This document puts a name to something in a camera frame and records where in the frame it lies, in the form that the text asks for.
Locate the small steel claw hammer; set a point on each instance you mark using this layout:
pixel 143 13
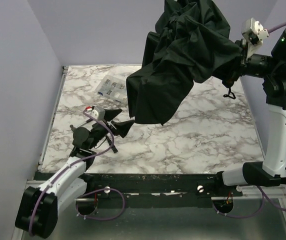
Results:
pixel 72 127

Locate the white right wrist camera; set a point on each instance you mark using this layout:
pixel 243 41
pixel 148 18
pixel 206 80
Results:
pixel 254 33

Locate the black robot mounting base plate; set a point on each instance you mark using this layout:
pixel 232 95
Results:
pixel 145 191

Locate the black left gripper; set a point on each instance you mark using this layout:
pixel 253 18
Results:
pixel 105 125

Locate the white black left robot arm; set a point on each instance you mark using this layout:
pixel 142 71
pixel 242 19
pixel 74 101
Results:
pixel 40 206

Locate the clear plastic screw organizer box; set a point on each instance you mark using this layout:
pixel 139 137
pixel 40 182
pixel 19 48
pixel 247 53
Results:
pixel 113 87

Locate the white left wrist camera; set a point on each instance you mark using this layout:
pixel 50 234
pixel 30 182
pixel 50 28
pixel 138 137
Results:
pixel 96 112

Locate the dark green folding umbrella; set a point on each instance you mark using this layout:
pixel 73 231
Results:
pixel 189 45

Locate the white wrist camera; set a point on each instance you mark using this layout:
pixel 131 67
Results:
pixel 96 112
pixel 254 33

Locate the black rubber mallet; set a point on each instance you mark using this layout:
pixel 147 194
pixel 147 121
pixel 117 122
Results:
pixel 112 146

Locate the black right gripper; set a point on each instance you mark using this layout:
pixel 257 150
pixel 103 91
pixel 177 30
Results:
pixel 243 60

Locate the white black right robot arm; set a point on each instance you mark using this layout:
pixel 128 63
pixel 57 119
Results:
pixel 270 172

